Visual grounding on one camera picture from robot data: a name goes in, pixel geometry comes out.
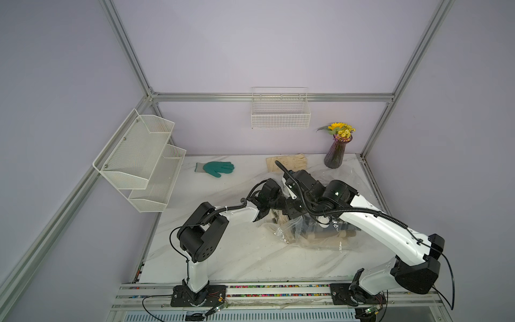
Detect cream knitted scarf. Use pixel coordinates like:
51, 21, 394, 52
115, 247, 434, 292
263, 209, 363, 252

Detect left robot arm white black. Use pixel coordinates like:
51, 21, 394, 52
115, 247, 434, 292
173, 178, 283, 294

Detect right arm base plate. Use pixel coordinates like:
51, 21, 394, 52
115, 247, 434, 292
329, 283, 386, 307

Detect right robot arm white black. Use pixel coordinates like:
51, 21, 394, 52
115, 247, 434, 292
275, 162, 445, 301

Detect beige leather gloves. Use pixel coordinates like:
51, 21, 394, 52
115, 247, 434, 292
266, 154, 308, 173

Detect yellow flower bouquet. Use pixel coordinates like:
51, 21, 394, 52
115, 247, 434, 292
317, 122, 356, 141

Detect white mesh two-tier shelf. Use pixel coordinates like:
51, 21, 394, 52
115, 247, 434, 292
93, 109, 186, 213

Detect purple glass vase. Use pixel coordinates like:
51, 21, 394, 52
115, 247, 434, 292
324, 135, 353, 169

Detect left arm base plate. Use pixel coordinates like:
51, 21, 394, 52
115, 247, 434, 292
170, 284, 227, 307

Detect green work glove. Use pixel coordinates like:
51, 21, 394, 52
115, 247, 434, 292
194, 161, 235, 178

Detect aluminium mounting rail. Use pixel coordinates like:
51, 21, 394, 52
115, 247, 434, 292
110, 278, 443, 311

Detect clear plastic vacuum bag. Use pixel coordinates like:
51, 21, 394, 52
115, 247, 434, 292
258, 177, 361, 234

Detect white wire wall basket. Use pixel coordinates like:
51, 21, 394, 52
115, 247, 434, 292
251, 87, 311, 130

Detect black white houndstooth scarf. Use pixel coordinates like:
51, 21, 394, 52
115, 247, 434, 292
290, 215, 348, 241

